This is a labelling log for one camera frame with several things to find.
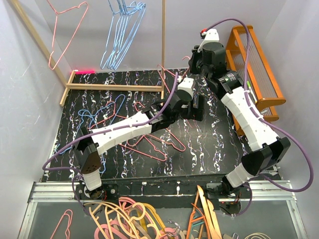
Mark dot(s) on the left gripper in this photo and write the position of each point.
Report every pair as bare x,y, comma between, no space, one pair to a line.
197,113

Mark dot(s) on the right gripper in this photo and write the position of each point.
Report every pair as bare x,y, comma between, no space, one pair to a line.
199,49

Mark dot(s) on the blue hanger hung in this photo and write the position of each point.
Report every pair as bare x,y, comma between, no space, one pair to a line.
134,25
114,7
122,32

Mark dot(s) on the pink wire hanger hung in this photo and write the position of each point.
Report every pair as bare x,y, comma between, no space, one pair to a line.
66,24

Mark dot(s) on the light blue wire hanger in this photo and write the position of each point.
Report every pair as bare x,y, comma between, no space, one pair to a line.
114,48

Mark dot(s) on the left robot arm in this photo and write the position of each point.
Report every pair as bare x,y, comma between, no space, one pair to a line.
160,115

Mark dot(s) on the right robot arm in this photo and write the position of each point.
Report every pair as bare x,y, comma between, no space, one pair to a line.
267,148

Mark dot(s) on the wooden hangers pile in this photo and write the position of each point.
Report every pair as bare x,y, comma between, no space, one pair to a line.
204,216

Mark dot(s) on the pile of plastic hangers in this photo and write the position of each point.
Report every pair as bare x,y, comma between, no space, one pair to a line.
129,219

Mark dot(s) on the orange wooden shelf rack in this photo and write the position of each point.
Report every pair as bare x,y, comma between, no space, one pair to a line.
260,75

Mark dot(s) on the green white pen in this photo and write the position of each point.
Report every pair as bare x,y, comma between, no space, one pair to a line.
251,92

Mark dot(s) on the pink plastic marker strip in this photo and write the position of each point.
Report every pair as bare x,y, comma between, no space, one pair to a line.
80,72

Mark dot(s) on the tangled pink wire hangers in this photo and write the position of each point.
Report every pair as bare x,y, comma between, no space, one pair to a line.
131,144

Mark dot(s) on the tangled blue wire hangers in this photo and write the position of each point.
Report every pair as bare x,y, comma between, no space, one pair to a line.
93,117

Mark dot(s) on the wooden clothes rack frame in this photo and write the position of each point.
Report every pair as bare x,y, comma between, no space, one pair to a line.
69,85

